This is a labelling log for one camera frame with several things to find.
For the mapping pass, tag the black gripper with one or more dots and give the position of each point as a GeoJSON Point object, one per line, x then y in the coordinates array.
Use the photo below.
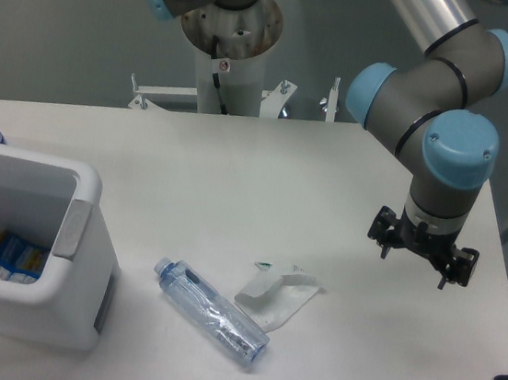
{"type": "Point", "coordinates": [455, 265]}

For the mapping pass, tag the clear plastic water bottle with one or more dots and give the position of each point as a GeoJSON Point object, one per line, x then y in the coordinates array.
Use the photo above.
{"type": "Point", "coordinates": [238, 334]}

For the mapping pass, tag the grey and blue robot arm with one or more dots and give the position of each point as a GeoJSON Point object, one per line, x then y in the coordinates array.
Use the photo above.
{"type": "Point", "coordinates": [422, 116]}

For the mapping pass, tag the white plastic trash bin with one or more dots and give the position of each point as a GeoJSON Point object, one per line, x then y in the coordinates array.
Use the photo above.
{"type": "Point", "coordinates": [58, 266]}

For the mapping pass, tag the blue snack wrapper in bin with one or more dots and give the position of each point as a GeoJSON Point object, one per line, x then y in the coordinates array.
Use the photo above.
{"type": "Point", "coordinates": [20, 260]}

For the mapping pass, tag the white pedestal base bracket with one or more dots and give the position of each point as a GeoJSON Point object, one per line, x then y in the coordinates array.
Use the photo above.
{"type": "Point", "coordinates": [217, 98]}

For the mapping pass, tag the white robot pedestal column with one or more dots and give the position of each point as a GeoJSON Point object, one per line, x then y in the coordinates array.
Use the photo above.
{"type": "Point", "coordinates": [233, 44]}

